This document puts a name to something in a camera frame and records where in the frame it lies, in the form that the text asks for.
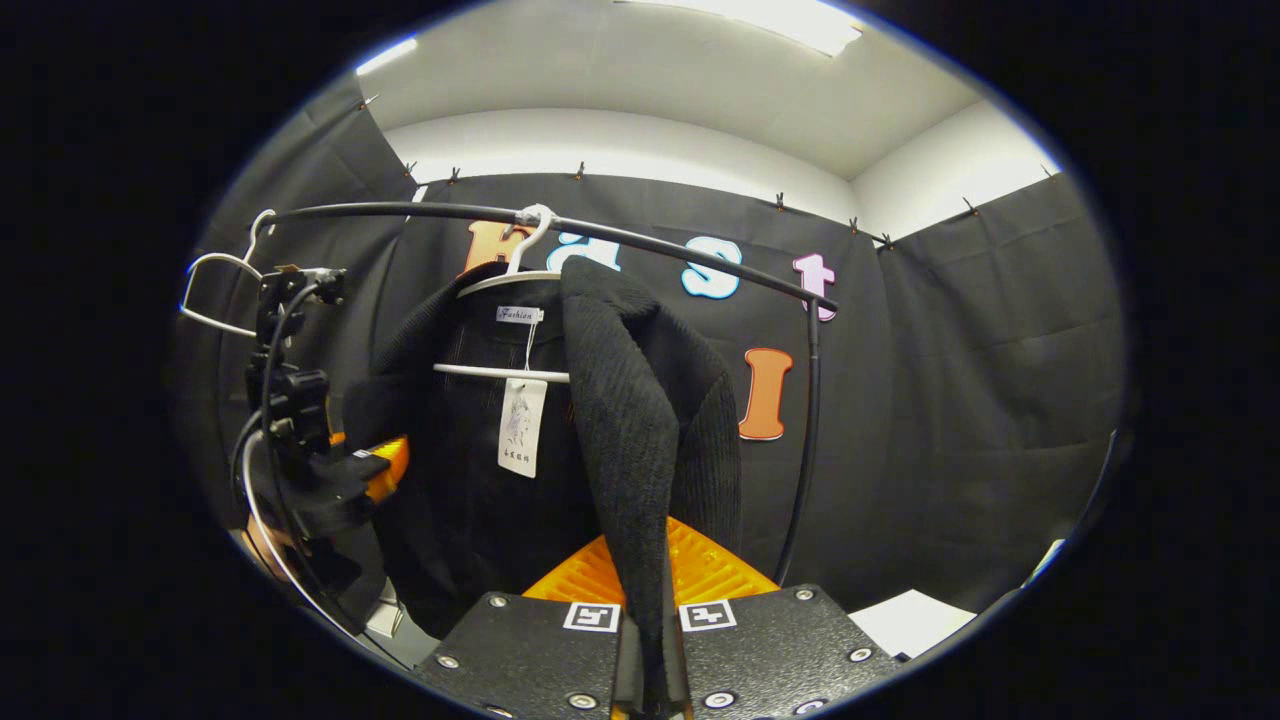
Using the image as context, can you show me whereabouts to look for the row of backdrop clips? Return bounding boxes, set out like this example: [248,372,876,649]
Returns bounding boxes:
[360,92,1056,251]

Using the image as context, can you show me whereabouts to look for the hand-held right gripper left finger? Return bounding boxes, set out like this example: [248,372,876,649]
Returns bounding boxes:
[413,533,646,720]

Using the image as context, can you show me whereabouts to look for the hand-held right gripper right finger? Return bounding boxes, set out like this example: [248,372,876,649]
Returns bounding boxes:
[662,517,906,720]

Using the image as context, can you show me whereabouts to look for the small ceiling light panel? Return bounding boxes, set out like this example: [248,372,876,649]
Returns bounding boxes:
[357,37,419,76]

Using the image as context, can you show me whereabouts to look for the white flat sheet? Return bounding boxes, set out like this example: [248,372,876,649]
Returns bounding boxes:
[848,588,979,659]

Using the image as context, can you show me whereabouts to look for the black knit jacket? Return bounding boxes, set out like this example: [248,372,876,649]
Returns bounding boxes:
[345,255,743,716]

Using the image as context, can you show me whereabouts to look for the black backdrop cloth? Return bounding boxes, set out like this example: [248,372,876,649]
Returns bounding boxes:
[180,75,1126,616]

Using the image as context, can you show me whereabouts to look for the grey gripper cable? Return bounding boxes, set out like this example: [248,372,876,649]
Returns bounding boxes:
[232,420,421,673]

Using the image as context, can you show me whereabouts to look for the white plastic clothes hanger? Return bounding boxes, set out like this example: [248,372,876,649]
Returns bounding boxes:
[180,208,276,339]
[433,203,573,386]

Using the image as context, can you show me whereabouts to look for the silver metal frame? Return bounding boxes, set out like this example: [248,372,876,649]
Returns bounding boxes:
[362,578,443,671]

